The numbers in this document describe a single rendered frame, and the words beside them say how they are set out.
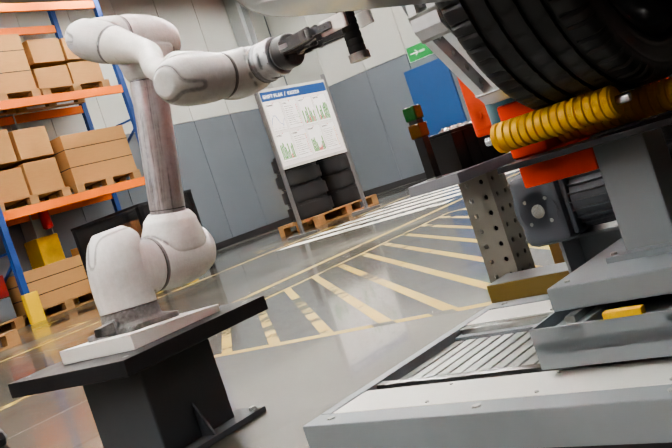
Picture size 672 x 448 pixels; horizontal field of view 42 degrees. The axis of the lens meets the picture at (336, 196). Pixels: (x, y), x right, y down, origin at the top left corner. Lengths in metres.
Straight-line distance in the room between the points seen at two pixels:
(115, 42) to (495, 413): 1.32
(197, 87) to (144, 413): 0.87
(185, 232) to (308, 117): 9.03
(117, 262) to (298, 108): 9.09
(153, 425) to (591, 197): 1.19
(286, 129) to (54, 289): 3.89
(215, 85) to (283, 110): 9.22
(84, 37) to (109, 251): 0.55
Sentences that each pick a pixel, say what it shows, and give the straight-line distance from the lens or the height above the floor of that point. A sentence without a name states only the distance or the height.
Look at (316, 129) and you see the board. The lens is 11.47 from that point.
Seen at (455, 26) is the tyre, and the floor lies 0.72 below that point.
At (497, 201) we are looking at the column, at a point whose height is 0.33.
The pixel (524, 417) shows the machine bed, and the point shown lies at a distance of 1.51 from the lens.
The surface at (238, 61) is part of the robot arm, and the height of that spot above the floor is 0.85.
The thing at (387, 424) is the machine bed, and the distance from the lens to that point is 1.68.
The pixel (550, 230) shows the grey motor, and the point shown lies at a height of 0.27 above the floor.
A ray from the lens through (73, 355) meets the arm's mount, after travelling 2.38.
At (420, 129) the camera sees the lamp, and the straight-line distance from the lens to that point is 2.37.
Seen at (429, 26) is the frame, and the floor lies 0.74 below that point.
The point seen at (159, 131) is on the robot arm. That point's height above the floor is 0.81.
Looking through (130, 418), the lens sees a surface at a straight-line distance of 2.33.
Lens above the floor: 0.54
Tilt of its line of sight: 1 degrees down
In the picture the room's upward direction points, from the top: 18 degrees counter-clockwise
